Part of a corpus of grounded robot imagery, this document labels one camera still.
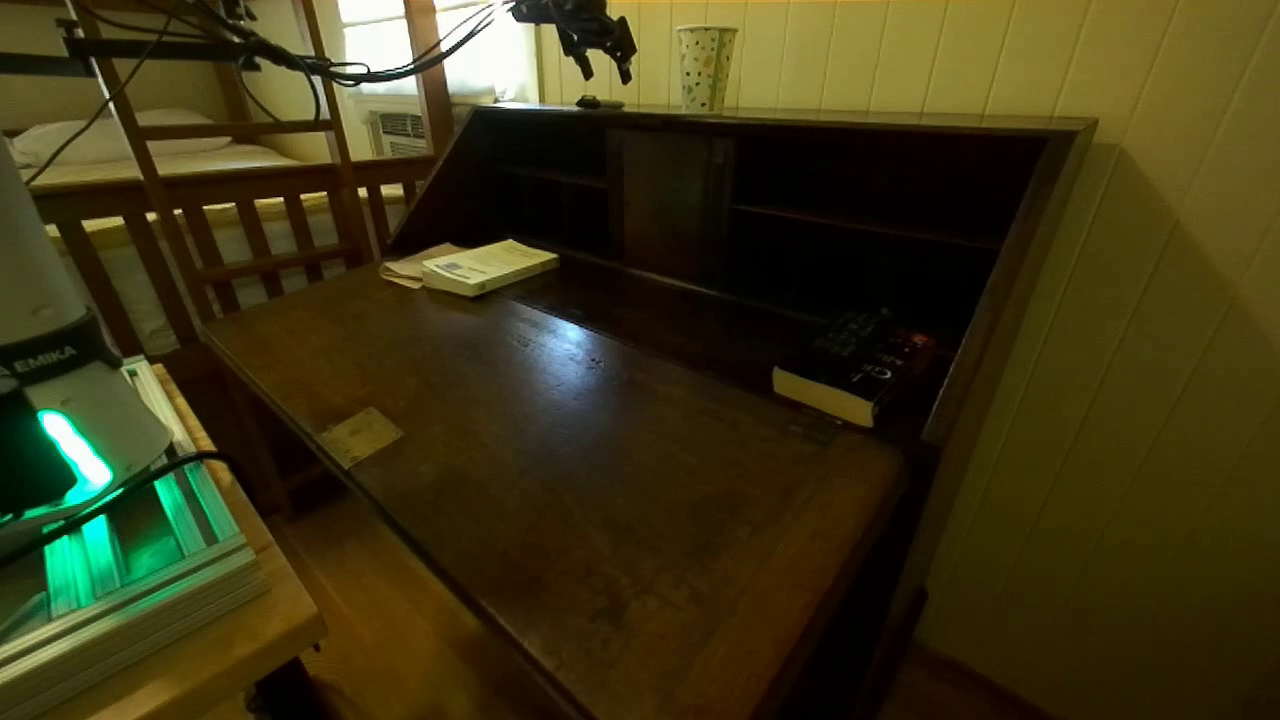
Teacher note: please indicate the white paperback book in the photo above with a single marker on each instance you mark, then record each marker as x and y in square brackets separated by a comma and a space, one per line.
[484, 264]

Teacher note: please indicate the white pillow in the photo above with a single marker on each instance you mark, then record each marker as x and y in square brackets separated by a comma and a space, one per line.
[94, 140]

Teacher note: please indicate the light wooden side table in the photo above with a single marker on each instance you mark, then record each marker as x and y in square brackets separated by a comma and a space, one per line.
[222, 648]

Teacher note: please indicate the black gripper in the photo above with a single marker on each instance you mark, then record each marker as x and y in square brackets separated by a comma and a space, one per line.
[580, 31]

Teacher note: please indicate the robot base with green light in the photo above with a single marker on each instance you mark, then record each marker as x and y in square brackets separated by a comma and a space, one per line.
[145, 544]

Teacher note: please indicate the dark wooden secretary desk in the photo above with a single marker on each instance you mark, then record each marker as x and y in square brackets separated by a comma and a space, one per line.
[596, 466]

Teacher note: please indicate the white polka dot paper cup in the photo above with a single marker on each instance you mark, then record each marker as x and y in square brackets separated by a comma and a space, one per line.
[701, 66]

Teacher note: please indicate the brown paper envelope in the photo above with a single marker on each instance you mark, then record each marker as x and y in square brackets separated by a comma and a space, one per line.
[419, 268]

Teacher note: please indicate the black sharpie marker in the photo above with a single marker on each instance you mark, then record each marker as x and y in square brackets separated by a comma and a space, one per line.
[596, 106]

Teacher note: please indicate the white wall air conditioner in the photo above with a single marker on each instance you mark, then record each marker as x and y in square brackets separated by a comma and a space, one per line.
[400, 133]

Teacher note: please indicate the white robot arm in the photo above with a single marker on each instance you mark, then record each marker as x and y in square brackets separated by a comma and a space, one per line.
[45, 324]

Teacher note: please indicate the small paper note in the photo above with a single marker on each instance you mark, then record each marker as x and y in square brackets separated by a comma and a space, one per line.
[361, 439]

